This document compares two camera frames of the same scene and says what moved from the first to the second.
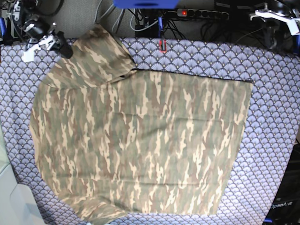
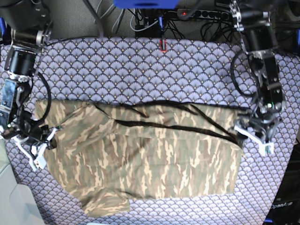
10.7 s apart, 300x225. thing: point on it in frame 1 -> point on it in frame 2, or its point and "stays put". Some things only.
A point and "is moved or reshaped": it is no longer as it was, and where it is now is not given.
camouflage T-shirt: x=113 y=141 is moved or reshaped
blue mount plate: x=145 y=4 stays put
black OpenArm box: x=286 y=210 stays put
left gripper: x=38 y=29 -> x=22 y=125
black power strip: x=185 y=12 stays put
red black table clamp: x=162 y=46 stays put
